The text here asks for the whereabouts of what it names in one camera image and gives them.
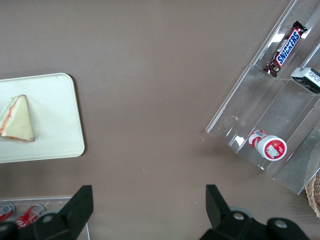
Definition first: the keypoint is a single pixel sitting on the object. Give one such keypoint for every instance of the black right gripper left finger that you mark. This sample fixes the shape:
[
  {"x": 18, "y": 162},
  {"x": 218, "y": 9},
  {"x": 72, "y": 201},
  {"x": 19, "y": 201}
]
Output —
[{"x": 75, "y": 212}]

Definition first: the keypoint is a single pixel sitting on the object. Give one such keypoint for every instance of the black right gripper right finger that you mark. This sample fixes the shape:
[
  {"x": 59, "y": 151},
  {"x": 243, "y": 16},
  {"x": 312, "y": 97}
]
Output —
[{"x": 220, "y": 212}]

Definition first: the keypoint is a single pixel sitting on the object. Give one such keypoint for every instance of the triangular white bread sandwich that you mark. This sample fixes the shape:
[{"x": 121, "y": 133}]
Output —
[{"x": 17, "y": 120}]

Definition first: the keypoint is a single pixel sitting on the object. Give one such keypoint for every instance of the light tan wicker basket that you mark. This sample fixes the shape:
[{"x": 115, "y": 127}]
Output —
[{"x": 314, "y": 197}]

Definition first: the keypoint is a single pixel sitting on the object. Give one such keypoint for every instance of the cream plastic tray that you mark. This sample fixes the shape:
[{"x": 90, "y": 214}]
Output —
[{"x": 57, "y": 115}]

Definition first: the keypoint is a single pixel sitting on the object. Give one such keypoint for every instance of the clear acrylic box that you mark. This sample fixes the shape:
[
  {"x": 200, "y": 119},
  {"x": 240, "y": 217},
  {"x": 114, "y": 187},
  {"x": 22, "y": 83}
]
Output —
[{"x": 56, "y": 201}]

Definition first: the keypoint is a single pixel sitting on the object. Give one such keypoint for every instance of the red cola can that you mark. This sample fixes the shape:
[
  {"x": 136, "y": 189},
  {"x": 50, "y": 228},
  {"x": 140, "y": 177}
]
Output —
[
  {"x": 6, "y": 212},
  {"x": 27, "y": 216}
]

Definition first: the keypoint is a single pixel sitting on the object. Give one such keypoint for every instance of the red and white yogurt cup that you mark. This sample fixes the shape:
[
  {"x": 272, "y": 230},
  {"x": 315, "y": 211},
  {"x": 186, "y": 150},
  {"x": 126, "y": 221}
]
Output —
[{"x": 268, "y": 145}]

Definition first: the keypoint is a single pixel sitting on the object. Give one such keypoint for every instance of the clear acrylic display rack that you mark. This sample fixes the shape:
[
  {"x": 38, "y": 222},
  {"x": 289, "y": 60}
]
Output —
[{"x": 270, "y": 105}]

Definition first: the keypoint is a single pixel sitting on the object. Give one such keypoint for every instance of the black and white carton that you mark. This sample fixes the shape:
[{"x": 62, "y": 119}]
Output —
[{"x": 307, "y": 78}]

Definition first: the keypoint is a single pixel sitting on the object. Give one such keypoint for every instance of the Snickers chocolate bar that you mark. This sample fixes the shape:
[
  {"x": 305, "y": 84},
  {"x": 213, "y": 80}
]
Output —
[{"x": 286, "y": 50}]

